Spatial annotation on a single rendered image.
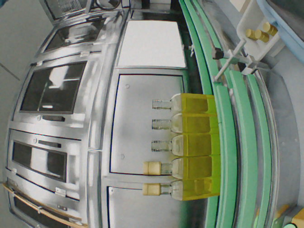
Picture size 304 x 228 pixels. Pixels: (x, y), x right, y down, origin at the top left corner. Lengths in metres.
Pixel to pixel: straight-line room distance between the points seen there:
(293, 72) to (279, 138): 0.21
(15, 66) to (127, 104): 1.60
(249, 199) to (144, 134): 0.39
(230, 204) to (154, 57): 0.63
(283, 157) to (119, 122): 0.52
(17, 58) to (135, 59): 1.57
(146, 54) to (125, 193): 0.61
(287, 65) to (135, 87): 0.56
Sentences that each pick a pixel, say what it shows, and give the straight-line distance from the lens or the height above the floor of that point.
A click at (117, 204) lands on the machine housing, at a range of 0.55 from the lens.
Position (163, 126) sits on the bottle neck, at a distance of 0.34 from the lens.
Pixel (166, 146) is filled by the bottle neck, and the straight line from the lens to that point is 0.33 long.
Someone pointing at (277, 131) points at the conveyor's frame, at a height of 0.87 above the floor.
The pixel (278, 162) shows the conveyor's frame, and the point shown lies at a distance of 0.33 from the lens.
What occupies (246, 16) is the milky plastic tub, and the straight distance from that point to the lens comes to 0.53.
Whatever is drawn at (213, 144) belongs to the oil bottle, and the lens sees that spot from 0.35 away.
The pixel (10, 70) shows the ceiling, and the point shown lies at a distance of 1.82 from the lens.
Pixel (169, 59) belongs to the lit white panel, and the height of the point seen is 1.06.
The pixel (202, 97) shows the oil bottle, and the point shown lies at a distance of 0.38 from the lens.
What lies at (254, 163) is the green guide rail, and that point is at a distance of 0.29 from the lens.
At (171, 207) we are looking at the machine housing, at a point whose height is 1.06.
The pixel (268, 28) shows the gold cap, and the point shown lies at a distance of 0.46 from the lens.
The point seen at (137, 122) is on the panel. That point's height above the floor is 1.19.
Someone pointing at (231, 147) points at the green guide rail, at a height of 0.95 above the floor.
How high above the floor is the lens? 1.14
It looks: level
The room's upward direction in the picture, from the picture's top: 89 degrees counter-clockwise
